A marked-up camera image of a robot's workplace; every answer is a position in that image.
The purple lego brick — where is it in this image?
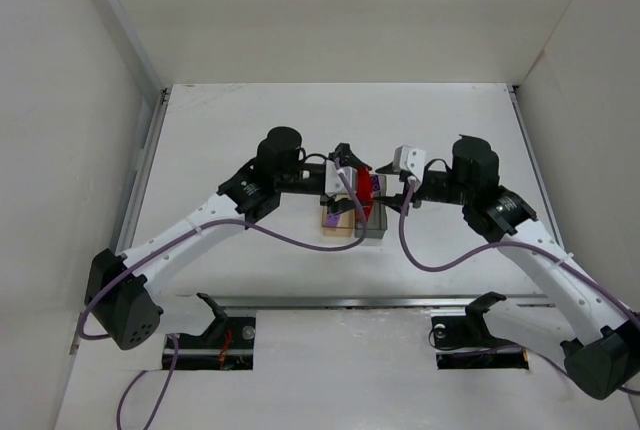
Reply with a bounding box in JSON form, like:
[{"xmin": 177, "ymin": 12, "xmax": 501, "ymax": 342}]
[
  {"xmin": 370, "ymin": 174, "xmax": 387, "ymax": 198},
  {"xmin": 323, "ymin": 212, "xmax": 354, "ymax": 229}
]

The red lego brick assembly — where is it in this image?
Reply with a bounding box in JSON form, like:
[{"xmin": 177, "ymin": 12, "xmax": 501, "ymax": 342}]
[{"xmin": 356, "ymin": 166, "xmax": 374, "ymax": 224}]

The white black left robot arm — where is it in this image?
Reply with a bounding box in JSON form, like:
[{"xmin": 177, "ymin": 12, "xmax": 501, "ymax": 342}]
[{"xmin": 82, "ymin": 126, "xmax": 373, "ymax": 351}]

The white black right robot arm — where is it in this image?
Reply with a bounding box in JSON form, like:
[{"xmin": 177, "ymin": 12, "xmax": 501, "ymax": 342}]
[{"xmin": 377, "ymin": 135, "xmax": 639, "ymax": 400}]

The wooden tray container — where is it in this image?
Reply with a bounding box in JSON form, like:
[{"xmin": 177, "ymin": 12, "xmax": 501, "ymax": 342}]
[{"xmin": 321, "ymin": 195, "xmax": 355, "ymax": 238}]

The grey plastic container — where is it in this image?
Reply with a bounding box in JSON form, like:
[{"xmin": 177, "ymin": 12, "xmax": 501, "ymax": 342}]
[{"xmin": 353, "ymin": 201, "xmax": 388, "ymax": 240}]

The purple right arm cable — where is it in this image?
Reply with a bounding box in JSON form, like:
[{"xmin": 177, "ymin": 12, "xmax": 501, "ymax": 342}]
[{"xmin": 398, "ymin": 177, "xmax": 640, "ymax": 394}]

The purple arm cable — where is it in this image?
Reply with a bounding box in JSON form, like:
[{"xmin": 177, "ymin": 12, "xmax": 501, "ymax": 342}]
[
  {"xmin": 79, "ymin": 167, "xmax": 366, "ymax": 430},
  {"xmin": 398, "ymin": 177, "xmax": 640, "ymax": 394}
]

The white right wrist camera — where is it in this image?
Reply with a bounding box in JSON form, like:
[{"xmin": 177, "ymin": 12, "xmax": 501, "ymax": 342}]
[{"xmin": 392, "ymin": 145, "xmax": 427, "ymax": 187}]

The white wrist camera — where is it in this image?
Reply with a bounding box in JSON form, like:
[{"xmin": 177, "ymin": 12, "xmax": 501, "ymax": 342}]
[
  {"xmin": 392, "ymin": 145, "xmax": 427, "ymax": 187},
  {"xmin": 324, "ymin": 160, "xmax": 357, "ymax": 197}
]

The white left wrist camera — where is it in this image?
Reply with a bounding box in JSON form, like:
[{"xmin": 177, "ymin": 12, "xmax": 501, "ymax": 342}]
[{"xmin": 324, "ymin": 160, "xmax": 357, "ymax": 197}]

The aluminium rail right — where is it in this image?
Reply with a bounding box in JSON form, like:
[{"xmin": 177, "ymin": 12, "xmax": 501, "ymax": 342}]
[{"xmin": 507, "ymin": 85, "xmax": 565, "ymax": 249}]

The aluminium rail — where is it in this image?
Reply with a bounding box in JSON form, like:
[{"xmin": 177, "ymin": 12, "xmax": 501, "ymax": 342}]
[
  {"xmin": 108, "ymin": 88, "xmax": 171, "ymax": 255},
  {"xmin": 507, "ymin": 85, "xmax": 565, "ymax": 249},
  {"xmin": 199, "ymin": 292, "xmax": 584, "ymax": 311}
]

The aluminium rail front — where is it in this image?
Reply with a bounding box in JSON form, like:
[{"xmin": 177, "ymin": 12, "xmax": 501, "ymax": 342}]
[{"xmin": 199, "ymin": 292, "xmax": 584, "ymax": 311}]

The aluminium rail left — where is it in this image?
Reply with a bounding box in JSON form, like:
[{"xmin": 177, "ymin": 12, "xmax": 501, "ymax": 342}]
[{"xmin": 108, "ymin": 88, "xmax": 171, "ymax": 255}]

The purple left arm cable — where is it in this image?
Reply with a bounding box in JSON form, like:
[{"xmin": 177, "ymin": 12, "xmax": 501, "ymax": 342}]
[{"xmin": 79, "ymin": 167, "xmax": 366, "ymax": 430}]

